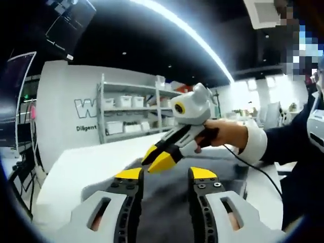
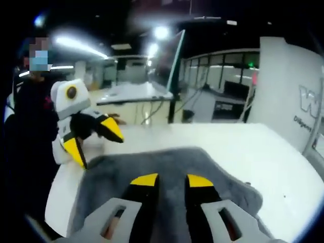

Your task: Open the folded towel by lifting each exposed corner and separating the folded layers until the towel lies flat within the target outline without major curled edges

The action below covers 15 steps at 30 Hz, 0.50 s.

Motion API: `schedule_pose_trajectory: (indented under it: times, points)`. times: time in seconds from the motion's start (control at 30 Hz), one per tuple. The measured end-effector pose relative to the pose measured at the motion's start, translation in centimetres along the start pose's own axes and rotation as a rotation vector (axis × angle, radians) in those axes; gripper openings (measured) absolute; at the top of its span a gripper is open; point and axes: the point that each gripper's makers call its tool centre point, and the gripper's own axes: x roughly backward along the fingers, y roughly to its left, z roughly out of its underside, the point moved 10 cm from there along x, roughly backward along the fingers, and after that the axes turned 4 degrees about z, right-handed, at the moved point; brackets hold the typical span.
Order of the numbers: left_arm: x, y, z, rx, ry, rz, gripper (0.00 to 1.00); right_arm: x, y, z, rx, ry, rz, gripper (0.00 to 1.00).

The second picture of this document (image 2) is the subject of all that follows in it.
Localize white neighbouring desk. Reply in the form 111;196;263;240
96;82;174;125

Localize ceiling light strip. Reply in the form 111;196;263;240
54;36;110;60

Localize grey counter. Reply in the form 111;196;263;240
183;88;253;124

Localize grey metal shelving unit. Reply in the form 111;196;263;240
301;75;324;178

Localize grey towel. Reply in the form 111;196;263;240
72;146;263;243

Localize black monitor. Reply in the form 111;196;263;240
224;80;250;102

